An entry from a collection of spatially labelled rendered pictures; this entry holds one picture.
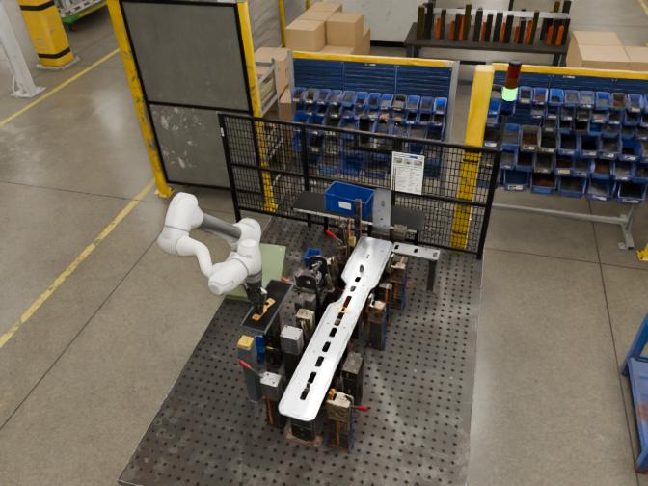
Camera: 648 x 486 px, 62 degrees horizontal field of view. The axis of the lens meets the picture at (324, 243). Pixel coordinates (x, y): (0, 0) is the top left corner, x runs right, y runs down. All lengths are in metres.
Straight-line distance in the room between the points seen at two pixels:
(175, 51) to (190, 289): 2.07
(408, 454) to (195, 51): 3.68
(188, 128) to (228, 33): 1.09
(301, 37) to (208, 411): 5.15
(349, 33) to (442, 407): 5.37
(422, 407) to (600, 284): 2.47
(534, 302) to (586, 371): 0.71
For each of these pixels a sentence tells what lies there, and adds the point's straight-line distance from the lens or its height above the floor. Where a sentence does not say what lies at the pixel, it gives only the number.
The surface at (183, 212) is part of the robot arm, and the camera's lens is 2.85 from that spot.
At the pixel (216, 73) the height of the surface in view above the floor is 1.39.
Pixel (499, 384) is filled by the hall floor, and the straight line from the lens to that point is 4.07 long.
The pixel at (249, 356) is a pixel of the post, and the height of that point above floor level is 1.10.
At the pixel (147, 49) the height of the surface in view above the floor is 1.56.
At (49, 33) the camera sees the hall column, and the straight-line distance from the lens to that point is 10.07.
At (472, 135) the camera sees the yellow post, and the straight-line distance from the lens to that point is 3.40.
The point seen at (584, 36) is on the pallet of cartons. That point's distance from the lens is 6.12.
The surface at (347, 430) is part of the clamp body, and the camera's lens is 2.74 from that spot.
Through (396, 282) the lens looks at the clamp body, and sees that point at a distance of 3.29.
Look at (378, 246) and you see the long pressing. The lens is 3.42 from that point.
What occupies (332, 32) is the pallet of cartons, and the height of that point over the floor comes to 0.91.
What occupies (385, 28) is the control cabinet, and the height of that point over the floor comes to 0.31.
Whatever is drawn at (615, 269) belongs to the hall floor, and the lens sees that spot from 5.25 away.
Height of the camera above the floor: 3.17
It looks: 39 degrees down
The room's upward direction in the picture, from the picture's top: 3 degrees counter-clockwise
